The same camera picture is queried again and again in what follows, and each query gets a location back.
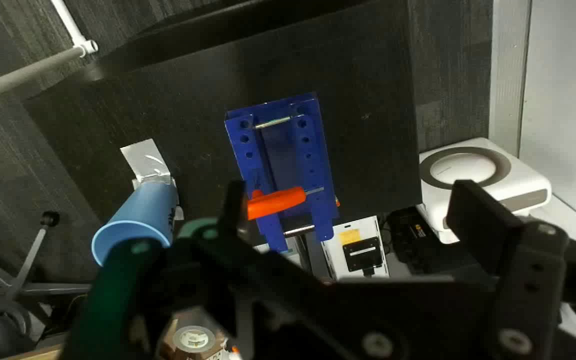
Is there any blue perforated tool rack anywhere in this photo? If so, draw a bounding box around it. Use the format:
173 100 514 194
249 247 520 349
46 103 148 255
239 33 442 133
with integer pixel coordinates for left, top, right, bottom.
224 94 338 252

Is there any office chair base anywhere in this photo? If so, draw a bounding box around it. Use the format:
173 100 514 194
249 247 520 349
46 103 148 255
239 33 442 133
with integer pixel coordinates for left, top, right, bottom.
0 209 89 357

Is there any white pole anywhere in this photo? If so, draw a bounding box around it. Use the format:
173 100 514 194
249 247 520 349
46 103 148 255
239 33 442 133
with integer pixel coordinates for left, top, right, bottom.
0 0 99 95

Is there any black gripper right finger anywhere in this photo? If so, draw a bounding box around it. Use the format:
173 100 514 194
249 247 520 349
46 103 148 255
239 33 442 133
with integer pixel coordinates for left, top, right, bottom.
445 179 576 360

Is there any silver tape piece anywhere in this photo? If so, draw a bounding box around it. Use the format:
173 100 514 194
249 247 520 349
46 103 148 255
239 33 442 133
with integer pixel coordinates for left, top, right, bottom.
119 138 172 188

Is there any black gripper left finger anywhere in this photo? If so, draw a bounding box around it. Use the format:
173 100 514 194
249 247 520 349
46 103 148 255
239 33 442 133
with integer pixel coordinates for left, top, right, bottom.
142 179 341 360

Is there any blue plastic cup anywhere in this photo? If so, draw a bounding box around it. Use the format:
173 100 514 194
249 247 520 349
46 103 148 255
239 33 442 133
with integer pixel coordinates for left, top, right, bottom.
89 179 177 266

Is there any white box with black label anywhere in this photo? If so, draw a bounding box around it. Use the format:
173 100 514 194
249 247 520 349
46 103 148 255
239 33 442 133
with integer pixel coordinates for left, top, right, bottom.
321 216 388 280

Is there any small black box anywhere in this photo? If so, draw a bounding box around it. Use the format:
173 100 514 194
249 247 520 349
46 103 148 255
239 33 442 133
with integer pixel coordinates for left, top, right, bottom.
386 206 439 269

